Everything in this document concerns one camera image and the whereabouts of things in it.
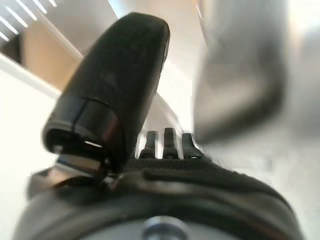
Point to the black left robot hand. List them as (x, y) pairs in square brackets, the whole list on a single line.
[(120, 80)]

